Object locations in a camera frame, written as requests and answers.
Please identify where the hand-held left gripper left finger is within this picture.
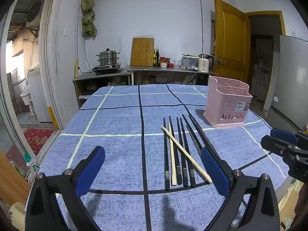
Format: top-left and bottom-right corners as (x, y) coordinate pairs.
(25, 146), (105, 231)

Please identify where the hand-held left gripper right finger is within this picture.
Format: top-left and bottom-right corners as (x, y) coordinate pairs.
(201, 141), (281, 231)

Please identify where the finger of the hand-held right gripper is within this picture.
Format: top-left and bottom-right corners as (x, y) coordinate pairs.
(261, 135), (297, 157)
(271, 128), (308, 148)

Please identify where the wooden chopstick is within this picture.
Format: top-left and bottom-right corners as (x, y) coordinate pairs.
(168, 123), (177, 186)
(161, 125), (213, 184)

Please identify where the pink plastic utensil holder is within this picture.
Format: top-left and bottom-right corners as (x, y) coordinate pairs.
(202, 76), (253, 128)

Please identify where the blue checked tablecloth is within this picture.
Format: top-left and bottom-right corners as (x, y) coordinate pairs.
(38, 84), (299, 231)

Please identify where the silver refrigerator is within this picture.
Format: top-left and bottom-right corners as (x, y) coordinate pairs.
(262, 35), (308, 131)

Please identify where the yellow corner guard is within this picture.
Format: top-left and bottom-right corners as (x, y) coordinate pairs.
(48, 106), (58, 129)

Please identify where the red patterned rug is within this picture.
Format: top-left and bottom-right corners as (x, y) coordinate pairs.
(5, 128), (56, 166)

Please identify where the white bottle green cap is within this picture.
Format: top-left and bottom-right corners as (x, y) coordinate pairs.
(23, 153), (41, 181)

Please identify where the brown wooden board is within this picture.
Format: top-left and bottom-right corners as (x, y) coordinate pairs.
(0, 149), (32, 207)

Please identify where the steel stove cabinet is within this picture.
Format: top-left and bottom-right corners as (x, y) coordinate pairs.
(73, 69), (133, 109)

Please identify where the white plastic bag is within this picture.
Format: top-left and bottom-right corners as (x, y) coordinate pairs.
(184, 73), (199, 85)

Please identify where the white wash basin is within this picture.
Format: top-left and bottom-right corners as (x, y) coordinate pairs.
(20, 88), (31, 106)

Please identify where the white electric kettle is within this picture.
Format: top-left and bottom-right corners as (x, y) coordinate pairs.
(198, 54), (214, 73)

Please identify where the white plastic storage box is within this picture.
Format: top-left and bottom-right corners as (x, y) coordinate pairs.
(181, 54), (200, 69)

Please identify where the steel steamer pot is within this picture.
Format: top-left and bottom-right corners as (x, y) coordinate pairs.
(97, 49), (121, 67)

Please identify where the long steel counter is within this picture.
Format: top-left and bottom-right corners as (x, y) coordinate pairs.
(125, 65), (218, 86)

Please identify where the wooden cutting board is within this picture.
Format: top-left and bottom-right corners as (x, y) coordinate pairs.
(130, 37), (155, 67)

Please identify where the green tied curtain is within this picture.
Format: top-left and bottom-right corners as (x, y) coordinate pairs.
(81, 0), (98, 38)

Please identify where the outdoor fan unit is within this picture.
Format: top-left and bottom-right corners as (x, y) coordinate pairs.
(26, 0), (44, 28)

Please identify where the white sliding door frame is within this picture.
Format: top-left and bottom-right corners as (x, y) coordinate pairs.
(38, 0), (83, 129)

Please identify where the grey wall cable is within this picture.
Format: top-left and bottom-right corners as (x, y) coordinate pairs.
(199, 0), (204, 56)

